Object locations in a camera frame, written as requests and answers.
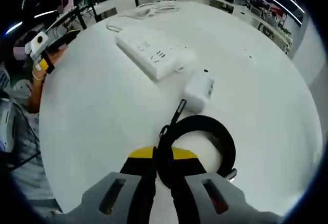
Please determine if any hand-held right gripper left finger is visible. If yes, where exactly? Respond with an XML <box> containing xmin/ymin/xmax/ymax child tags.
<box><xmin>81</xmin><ymin>146</ymin><xmax>157</xmax><ymax>224</ymax></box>

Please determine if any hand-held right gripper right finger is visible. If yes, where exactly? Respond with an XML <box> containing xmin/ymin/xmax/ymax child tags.
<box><xmin>170</xmin><ymin>147</ymin><xmax>282</xmax><ymax>224</ymax></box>

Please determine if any black charger cable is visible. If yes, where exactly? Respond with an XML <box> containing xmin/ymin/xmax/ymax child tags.
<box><xmin>156</xmin><ymin>99</ymin><xmax>238</xmax><ymax>191</ymax></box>

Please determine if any white charger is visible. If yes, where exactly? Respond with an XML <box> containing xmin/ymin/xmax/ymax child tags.
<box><xmin>183</xmin><ymin>70</ymin><xmax>216</xmax><ymax>113</ymax></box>

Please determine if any white power strip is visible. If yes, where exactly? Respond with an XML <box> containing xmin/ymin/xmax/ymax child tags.
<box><xmin>114</xmin><ymin>29</ymin><xmax>197</xmax><ymax>81</ymax></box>

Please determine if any black laptop stand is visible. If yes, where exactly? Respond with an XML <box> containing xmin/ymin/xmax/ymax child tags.
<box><xmin>43</xmin><ymin>3</ymin><xmax>88</xmax><ymax>46</ymax></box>

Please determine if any white power strip cable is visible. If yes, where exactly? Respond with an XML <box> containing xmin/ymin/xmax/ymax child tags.
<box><xmin>106</xmin><ymin>0</ymin><xmax>180</xmax><ymax>34</ymax></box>

